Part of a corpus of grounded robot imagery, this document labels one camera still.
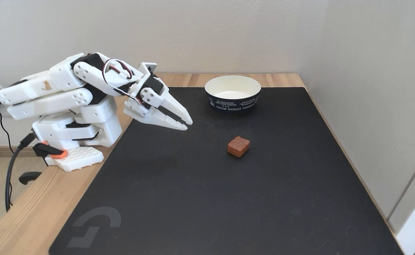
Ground white paper bowl navy band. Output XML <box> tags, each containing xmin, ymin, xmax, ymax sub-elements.
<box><xmin>204</xmin><ymin>75</ymin><xmax>262</xmax><ymax>114</ymax></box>

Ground black desk mat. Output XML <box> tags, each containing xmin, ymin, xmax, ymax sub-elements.
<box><xmin>49</xmin><ymin>87</ymin><xmax>404</xmax><ymax>255</ymax></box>

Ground black orange table clamp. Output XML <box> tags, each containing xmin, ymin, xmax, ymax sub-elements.
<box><xmin>19</xmin><ymin>141</ymin><xmax>68</xmax><ymax>185</ymax></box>

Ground thick black cable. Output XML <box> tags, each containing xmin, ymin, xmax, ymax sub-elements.
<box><xmin>5</xmin><ymin>133</ymin><xmax>36</xmax><ymax>212</ymax></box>

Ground thin black adapter cable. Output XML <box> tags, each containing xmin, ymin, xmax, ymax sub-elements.
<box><xmin>0</xmin><ymin>108</ymin><xmax>15</xmax><ymax>154</ymax></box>

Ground red black white servo cable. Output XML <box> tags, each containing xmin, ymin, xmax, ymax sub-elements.
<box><xmin>102</xmin><ymin>58</ymin><xmax>144</xmax><ymax>105</ymax></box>

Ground brown cube toy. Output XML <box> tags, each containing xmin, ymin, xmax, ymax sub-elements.
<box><xmin>227</xmin><ymin>136</ymin><xmax>250</xmax><ymax>158</ymax></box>

